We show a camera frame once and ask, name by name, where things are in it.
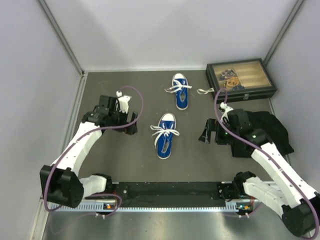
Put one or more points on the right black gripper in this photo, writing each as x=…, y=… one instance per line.
x=212, y=126

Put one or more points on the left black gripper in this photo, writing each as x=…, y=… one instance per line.
x=124, y=115

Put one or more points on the blue sneaker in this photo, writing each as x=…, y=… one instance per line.
x=164, y=133
x=180, y=87

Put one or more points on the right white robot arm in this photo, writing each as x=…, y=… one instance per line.
x=293, y=200

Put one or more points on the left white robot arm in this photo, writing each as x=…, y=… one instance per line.
x=60, y=181

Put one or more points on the black glass-lid jewelry box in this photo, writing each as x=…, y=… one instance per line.
x=240, y=80

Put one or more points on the black cloth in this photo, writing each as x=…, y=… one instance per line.
x=275, y=130

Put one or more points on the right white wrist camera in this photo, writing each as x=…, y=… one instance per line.
x=225, y=109

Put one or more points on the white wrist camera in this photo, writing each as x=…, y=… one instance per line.
x=225, y=109
x=123, y=102

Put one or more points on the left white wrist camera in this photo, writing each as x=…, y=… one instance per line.
x=123, y=102

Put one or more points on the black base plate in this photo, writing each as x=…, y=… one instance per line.
x=179, y=194

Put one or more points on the grey slotted cable duct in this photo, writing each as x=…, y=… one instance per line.
x=109, y=206

